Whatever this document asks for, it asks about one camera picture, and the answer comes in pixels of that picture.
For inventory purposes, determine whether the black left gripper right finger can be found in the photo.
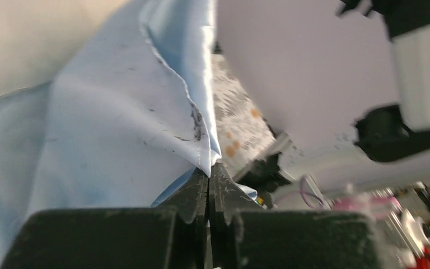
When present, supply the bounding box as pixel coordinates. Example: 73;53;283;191
208;163;384;269

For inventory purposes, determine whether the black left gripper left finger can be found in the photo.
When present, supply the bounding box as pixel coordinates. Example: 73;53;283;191
1;170;208;269

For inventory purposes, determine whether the light blue pillowcase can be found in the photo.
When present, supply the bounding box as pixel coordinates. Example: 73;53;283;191
0;0;260;269

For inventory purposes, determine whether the cream white pillow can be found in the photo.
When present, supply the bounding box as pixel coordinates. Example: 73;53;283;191
0;0;124;96

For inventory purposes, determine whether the floral patterned table mat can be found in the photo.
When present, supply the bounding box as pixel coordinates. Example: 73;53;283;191
211;54;275;177

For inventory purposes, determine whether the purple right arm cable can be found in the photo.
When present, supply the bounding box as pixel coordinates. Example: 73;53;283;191
274;174;329;210

